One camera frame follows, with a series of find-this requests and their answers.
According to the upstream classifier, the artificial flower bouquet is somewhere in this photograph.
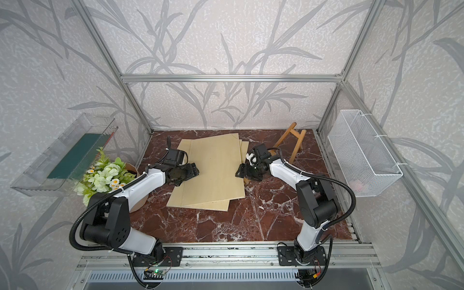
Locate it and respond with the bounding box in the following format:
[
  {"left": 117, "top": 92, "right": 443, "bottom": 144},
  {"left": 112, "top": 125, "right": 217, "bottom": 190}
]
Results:
[{"left": 73, "top": 147, "right": 137, "bottom": 206}]

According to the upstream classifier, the pink object in basket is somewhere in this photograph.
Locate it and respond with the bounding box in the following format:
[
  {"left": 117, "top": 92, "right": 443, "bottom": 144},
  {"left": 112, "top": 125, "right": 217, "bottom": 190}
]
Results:
[{"left": 349, "top": 180, "right": 369, "bottom": 194}]

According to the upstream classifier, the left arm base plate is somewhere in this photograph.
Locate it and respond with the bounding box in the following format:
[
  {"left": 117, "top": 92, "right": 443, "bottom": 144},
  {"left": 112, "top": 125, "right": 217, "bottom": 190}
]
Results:
[{"left": 132, "top": 246, "right": 183, "bottom": 268}]

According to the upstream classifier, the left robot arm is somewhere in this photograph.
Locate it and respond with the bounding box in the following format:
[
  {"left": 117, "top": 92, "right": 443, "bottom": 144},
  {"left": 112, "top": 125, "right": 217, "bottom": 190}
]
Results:
[{"left": 69, "top": 149, "right": 199, "bottom": 261}]

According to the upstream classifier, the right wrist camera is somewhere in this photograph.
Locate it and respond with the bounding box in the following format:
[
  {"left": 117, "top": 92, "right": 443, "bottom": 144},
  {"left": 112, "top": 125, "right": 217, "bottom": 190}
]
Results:
[{"left": 246, "top": 153, "right": 257, "bottom": 166}]

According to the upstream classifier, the plywood board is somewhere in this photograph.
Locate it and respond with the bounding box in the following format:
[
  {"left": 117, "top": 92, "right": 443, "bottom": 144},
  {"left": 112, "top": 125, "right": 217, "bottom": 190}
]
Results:
[
  {"left": 166, "top": 139, "right": 250, "bottom": 212},
  {"left": 180, "top": 133, "right": 246, "bottom": 208}
]

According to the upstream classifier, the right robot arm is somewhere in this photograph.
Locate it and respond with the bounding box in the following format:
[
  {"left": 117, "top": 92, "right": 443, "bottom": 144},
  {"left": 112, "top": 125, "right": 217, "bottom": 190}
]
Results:
[{"left": 236, "top": 144, "right": 356, "bottom": 260}]

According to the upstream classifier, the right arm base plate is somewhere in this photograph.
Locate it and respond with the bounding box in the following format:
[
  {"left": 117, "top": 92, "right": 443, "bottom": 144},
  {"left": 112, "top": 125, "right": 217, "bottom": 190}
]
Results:
[{"left": 277, "top": 245, "right": 329, "bottom": 267}]

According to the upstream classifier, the clear plastic wall bin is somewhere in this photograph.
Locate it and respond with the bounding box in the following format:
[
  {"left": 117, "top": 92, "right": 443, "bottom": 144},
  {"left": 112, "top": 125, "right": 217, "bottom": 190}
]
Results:
[{"left": 11, "top": 113, "right": 118, "bottom": 197}]

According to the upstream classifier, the white wire mesh basket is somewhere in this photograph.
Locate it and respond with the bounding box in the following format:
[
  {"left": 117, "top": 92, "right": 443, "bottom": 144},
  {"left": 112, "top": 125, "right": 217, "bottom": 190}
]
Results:
[{"left": 328, "top": 109, "right": 403, "bottom": 197}]

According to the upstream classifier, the aluminium mounting rail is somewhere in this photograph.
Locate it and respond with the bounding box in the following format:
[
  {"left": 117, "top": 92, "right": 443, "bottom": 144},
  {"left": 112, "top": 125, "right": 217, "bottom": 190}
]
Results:
[{"left": 75, "top": 242, "right": 381, "bottom": 271}]

